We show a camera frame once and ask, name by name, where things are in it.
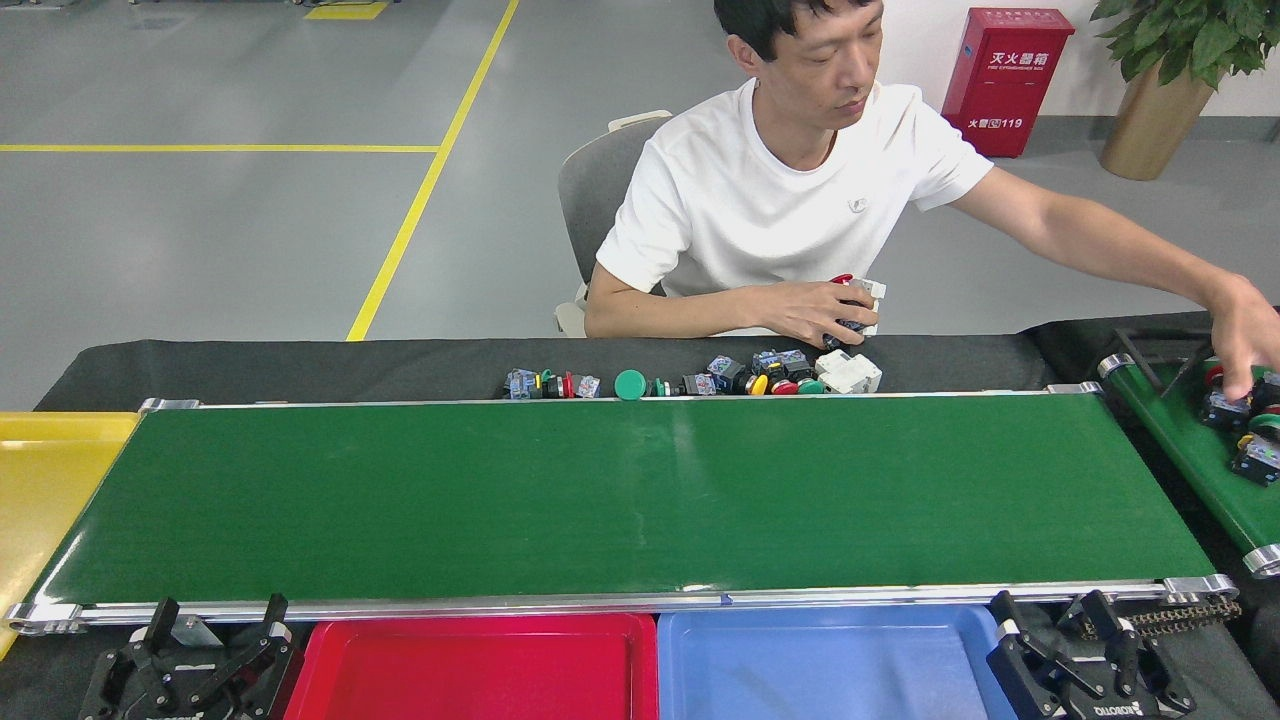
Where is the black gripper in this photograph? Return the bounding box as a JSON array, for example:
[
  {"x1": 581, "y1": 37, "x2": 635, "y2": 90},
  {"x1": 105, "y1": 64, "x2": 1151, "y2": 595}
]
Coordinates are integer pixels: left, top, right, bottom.
[
  {"x1": 80, "y1": 593, "x2": 301, "y2": 720},
  {"x1": 985, "y1": 590, "x2": 1197, "y2": 720}
]

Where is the yellow plastic tray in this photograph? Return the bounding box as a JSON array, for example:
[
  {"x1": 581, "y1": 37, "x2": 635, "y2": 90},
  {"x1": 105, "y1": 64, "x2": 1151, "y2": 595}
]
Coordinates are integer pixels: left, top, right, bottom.
[{"x1": 0, "y1": 411, "x2": 143, "y2": 661}]

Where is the short green conveyor belt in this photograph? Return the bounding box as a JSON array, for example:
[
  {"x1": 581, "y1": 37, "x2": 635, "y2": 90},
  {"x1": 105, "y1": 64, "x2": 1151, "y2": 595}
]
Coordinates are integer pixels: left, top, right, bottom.
[{"x1": 1098, "y1": 352, "x2": 1280, "y2": 579}]

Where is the long green conveyor belt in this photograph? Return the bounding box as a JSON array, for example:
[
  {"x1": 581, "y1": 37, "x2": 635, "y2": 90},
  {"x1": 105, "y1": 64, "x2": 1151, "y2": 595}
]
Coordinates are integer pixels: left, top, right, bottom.
[{"x1": 3, "y1": 383, "x2": 1241, "y2": 638}]

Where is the person's left hand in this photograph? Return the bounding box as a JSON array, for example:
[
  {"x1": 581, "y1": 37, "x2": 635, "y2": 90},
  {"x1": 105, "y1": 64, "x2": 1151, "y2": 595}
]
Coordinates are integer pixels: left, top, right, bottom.
[{"x1": 1205, "y1": 275, "x2": 1280, "y2": 401}]

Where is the person's right hand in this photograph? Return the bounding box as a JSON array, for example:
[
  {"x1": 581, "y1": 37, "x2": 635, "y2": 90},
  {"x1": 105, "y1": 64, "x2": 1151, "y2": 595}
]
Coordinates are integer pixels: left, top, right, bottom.
[{"x1": 768, "y1": 278, "x2": 881, "y2": 349}]

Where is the blue plastic bin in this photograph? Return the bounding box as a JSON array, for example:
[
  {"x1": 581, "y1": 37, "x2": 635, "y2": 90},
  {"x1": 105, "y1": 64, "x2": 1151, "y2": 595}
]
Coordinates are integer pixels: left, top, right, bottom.
[{"x1": 657, "y1": 603, "x2": 1021, "y2": 720}]

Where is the red plastic bin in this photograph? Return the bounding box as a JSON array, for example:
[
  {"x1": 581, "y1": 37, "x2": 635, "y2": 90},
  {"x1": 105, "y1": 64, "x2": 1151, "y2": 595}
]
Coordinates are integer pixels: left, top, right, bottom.
[{"x1": 285, "y1": 612, "x2": 659, "y2": 720}]

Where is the person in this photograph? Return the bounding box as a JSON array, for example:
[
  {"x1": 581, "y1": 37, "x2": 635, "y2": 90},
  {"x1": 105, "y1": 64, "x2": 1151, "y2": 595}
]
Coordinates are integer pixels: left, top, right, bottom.
[{"x1": 583, "y1": 0, "x2": 1280, "y2": 401}]

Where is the red fire extinguisher box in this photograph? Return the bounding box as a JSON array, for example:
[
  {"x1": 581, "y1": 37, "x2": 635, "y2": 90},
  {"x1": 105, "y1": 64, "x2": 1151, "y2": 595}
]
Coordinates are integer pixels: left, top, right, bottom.
[{"x1": 941, "y1": 7, "x2": 1076, "y2": 159}]

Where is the grey office chair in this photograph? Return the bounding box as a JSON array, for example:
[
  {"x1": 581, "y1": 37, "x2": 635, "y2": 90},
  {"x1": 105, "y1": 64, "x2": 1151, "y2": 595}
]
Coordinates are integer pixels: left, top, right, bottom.
[{"x1": 555, "y1": 110, "x2": 673, "y2": 338}]

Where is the green potted plant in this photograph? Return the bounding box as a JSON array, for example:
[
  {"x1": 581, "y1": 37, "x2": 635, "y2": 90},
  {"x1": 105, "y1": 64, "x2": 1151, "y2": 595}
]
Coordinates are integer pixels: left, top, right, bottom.
[{"x1": 1090, "y1": 0, "x2": 1280, "y2": 91}]

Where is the black drive chain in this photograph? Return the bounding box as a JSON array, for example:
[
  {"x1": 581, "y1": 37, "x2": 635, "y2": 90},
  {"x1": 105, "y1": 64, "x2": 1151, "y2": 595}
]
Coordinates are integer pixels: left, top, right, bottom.
[{"x1": 1080, "y1": 598, "x2": 1243, "y2": 641}]

